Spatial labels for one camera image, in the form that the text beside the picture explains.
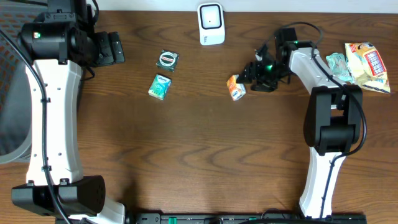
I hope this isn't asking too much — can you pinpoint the orange snack pack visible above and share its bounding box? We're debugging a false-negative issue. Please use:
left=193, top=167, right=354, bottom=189
left=226, top=75, right=246, bottom=101

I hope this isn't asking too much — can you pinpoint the teal Kleenex tissue pack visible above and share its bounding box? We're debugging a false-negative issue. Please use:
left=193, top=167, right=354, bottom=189
left=148, top=74, right=172, bottom=100

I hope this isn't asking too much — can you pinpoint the green wipes pack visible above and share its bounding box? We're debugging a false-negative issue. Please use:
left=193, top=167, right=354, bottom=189
left=326, top=53, right=354, bottom=84

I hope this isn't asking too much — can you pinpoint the yellow wet wipes pack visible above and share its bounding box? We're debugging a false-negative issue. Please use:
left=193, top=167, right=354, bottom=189
left=345, top=42, right=391, bottom=94

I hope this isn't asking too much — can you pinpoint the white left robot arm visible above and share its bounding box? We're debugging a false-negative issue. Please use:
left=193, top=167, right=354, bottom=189
left=12, top=1, right=130, bottom=223

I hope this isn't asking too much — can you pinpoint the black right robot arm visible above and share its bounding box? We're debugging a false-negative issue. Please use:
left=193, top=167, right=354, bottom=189
left=236, top=25, right=366, bottom=221

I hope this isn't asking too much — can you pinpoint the white barcode scanner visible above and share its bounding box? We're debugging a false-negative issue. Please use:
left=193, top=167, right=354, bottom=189
left=197, top=2, right=226, bottom=45

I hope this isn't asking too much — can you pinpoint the black camera cable right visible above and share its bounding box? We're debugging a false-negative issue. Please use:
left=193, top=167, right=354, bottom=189
left=254, top=21, right=368, bottom=218

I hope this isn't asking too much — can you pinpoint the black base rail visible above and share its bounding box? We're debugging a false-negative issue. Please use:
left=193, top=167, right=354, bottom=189
left=125, top=211, right=368, bottom=224

